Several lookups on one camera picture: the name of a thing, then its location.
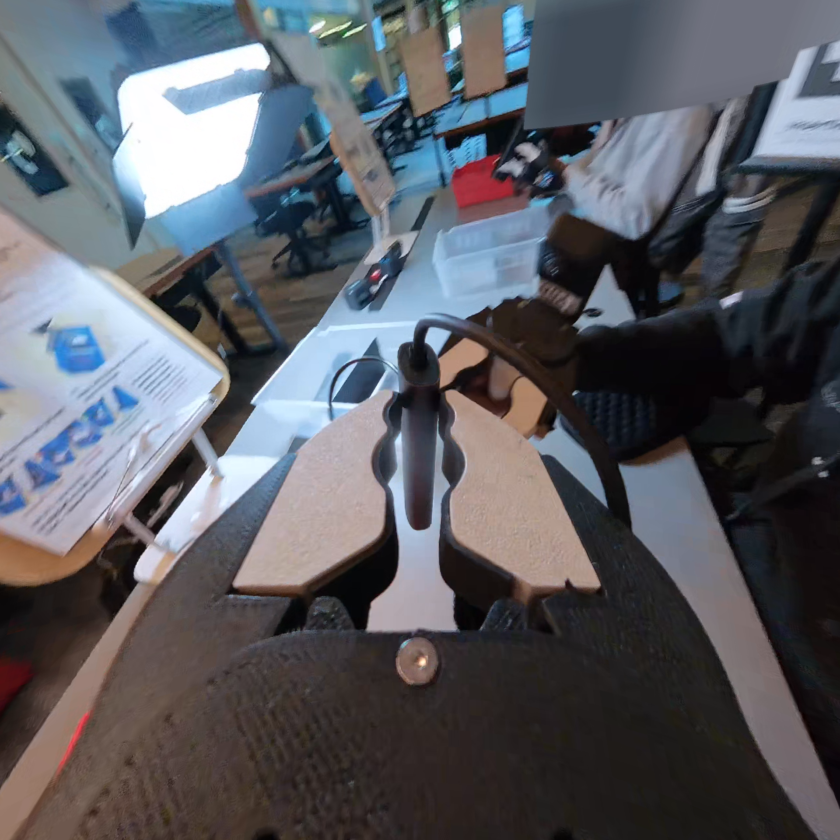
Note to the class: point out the person's right forearm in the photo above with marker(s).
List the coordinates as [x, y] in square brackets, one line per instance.
[689, 348]

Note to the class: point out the black device red button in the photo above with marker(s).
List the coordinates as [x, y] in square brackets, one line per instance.
[361, 295]

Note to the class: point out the red plastic bin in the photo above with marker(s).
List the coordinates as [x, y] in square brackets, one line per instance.
[479, 187]

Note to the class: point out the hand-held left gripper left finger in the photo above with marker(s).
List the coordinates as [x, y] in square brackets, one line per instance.
[315, 518]

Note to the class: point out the tan wooden board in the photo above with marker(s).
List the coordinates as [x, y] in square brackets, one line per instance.
[426, 72]
[484, 52]

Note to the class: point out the large softbox light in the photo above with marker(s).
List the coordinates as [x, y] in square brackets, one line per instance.
[197, 131]

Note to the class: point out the white printed tag sign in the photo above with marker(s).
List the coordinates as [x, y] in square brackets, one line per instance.
[800, 131]

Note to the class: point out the black office chair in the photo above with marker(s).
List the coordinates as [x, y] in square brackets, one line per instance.
[295, 223]

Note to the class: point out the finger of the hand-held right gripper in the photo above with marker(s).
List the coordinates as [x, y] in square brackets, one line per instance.
[466, 358]
[525, 403]

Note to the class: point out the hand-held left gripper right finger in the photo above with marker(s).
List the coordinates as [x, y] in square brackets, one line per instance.
[518, 518]

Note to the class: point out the red bag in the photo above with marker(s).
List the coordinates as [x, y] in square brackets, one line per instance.
[13, 686]

